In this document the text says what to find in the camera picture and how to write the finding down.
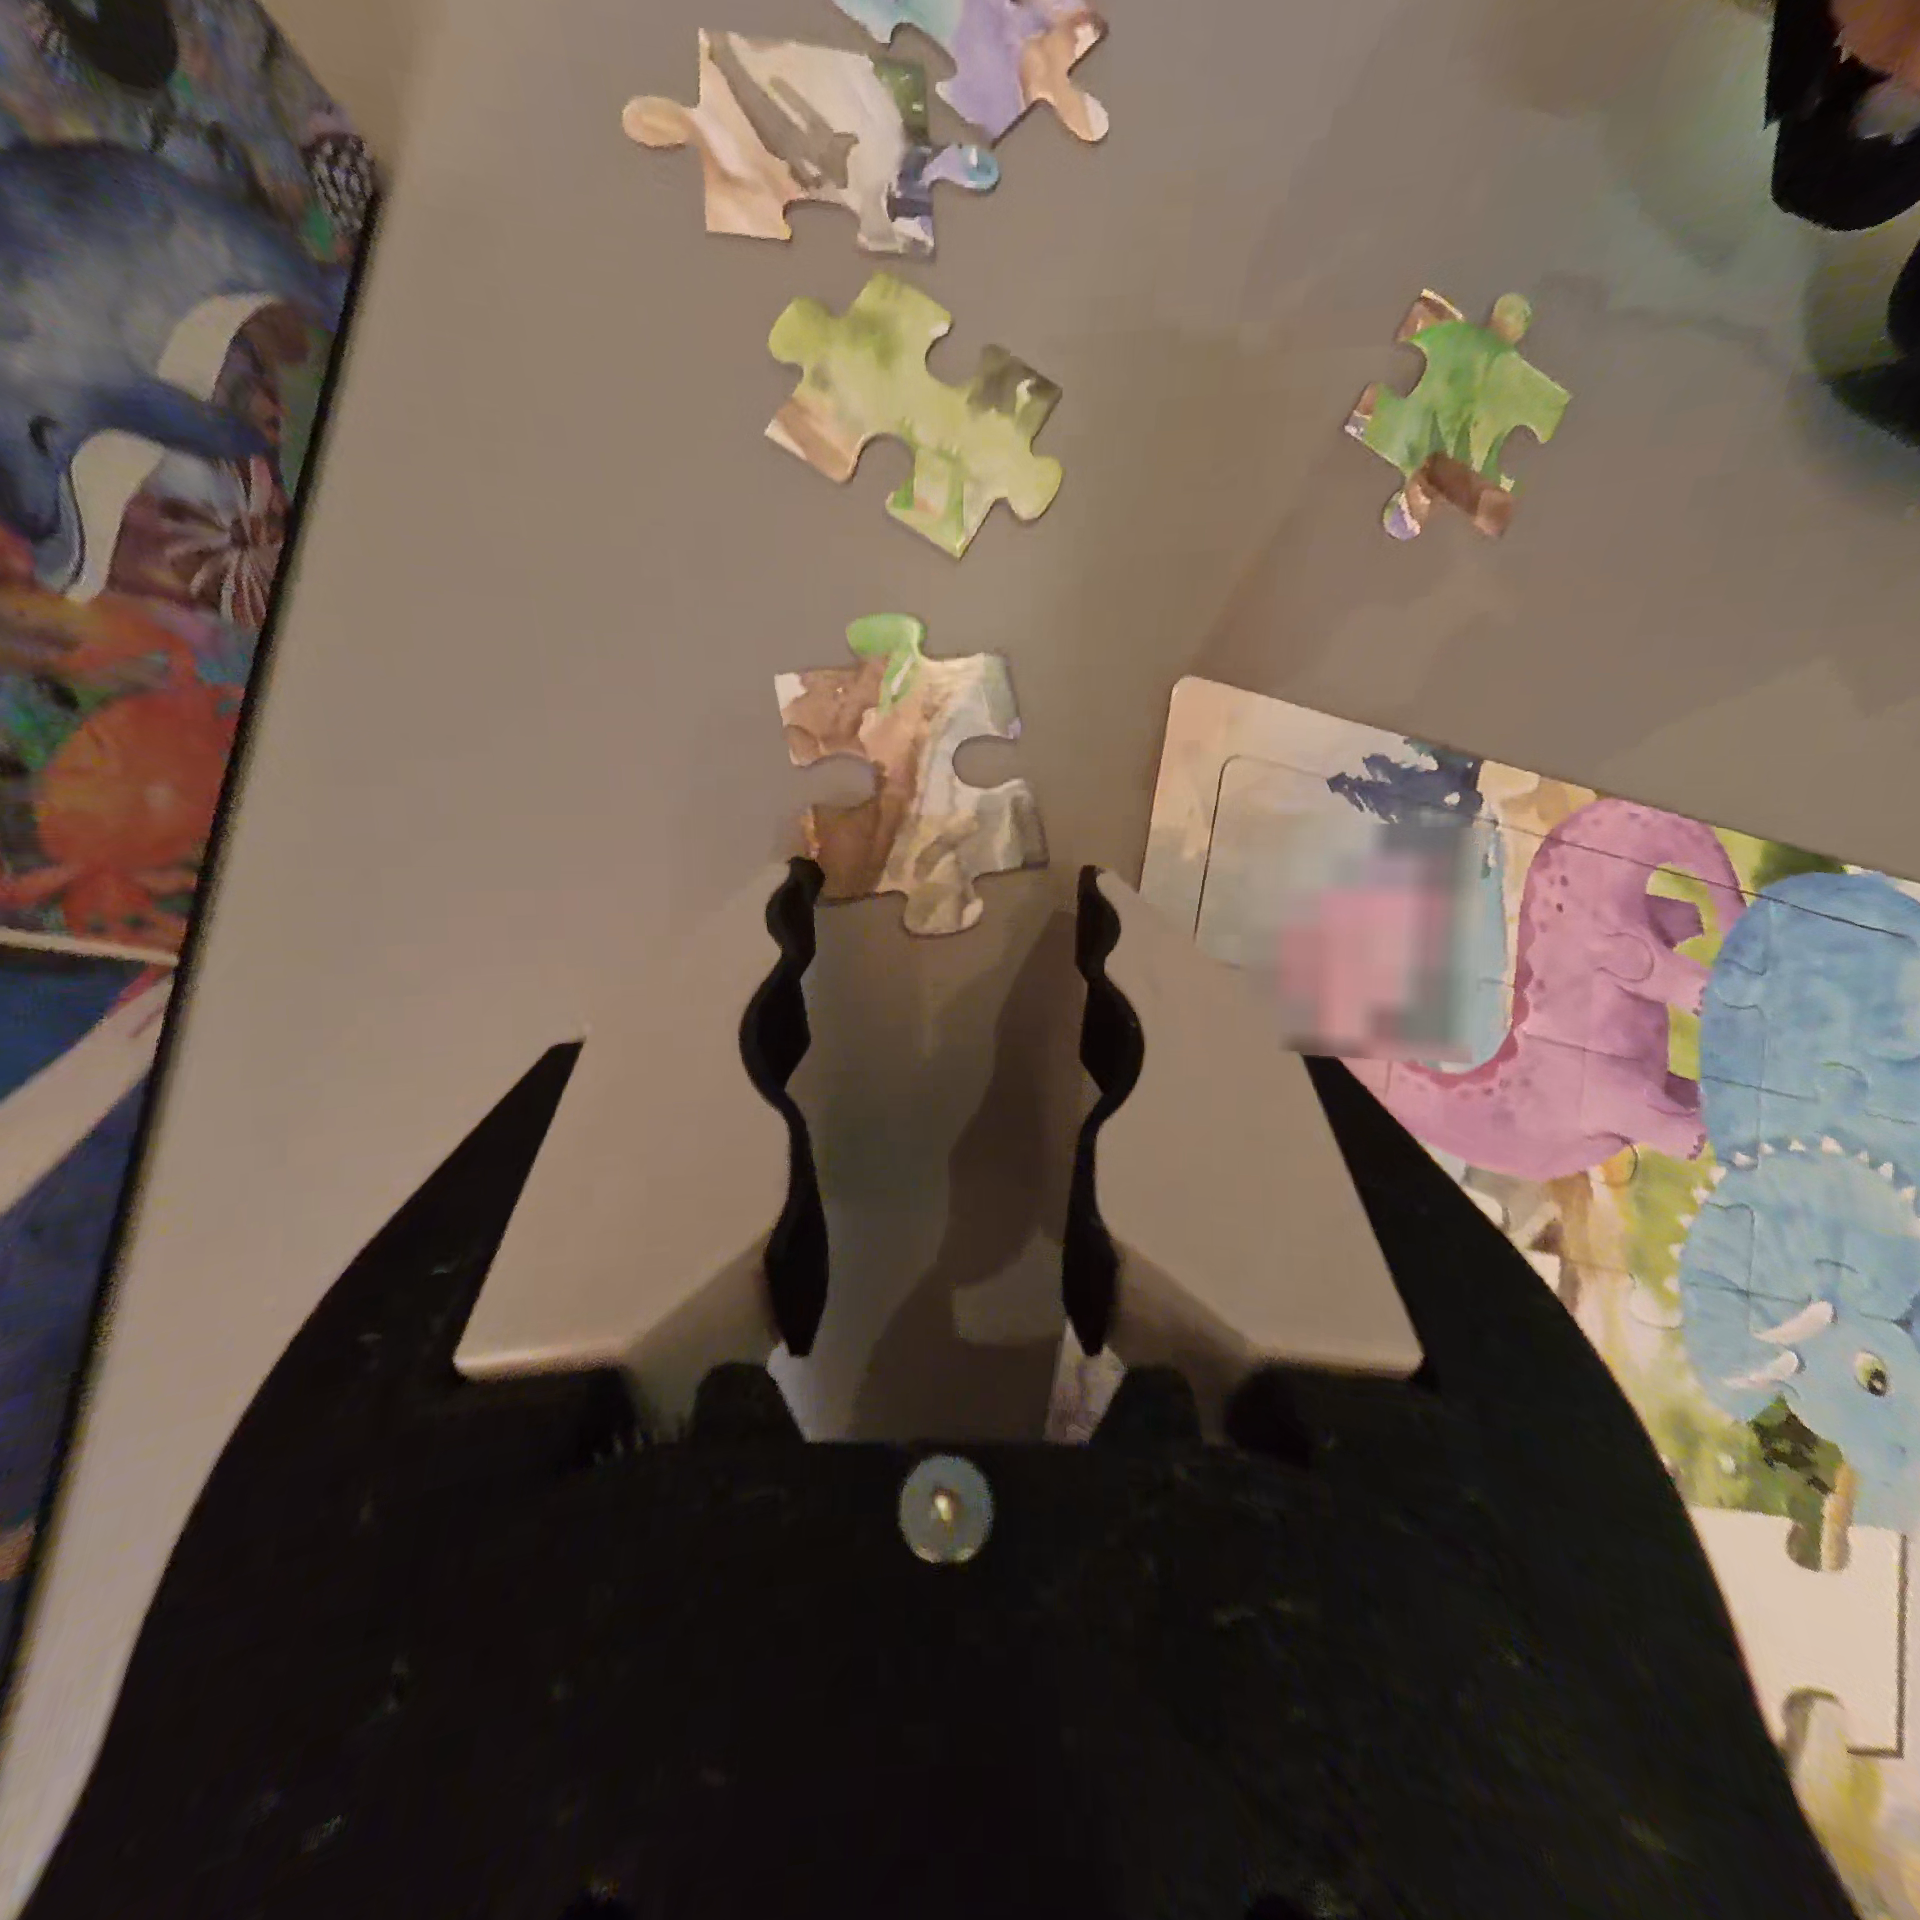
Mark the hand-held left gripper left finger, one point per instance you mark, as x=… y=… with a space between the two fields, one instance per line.
x=660 y=1200

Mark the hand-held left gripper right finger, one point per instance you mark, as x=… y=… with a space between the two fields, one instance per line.
x=1243 y=1200

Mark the dinosaur jigsaw puzzle board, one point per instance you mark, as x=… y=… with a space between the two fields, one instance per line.
x=1588 y=975

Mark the brown and grey puzzle piece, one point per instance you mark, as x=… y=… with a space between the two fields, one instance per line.
x=902 y=779

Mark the green and brown puzzle piece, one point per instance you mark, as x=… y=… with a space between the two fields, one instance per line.
x=1463 y=406

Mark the purple puzzle piece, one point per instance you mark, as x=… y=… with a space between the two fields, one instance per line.
x=1003 y=61

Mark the light green puzzle piece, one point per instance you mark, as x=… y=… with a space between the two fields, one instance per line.
x=915 y=406

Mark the printed jigsaw puzzle box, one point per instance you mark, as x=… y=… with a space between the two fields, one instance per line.
x=136 y=450

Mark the grey and tan puzzle piece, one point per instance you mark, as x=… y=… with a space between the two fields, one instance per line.
x=795 y=135

